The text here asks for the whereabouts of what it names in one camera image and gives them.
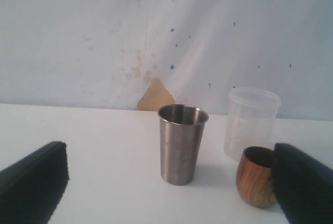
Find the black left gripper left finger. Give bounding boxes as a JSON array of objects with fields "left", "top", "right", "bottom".
[{"left": 1, "top": 141, "right": 70, "bottom": 223}]

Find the stainless steel cup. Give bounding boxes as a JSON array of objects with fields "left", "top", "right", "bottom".
[{"left": 158, "top": 104, "right": 209, "bottom": 186}]

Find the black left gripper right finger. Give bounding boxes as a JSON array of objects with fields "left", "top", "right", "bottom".
[{"left": 270, "top": 143, "right": 332, "bottom": 223}]

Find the brown wooden cup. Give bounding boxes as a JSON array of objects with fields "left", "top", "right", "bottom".
[{"left": 236, "top": 146, "right": 277, "bottom": 208}]

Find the translucent plastic container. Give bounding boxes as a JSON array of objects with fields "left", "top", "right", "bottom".
[{"left": 224, "top": 87, "right": 281, "bottom": 162}]

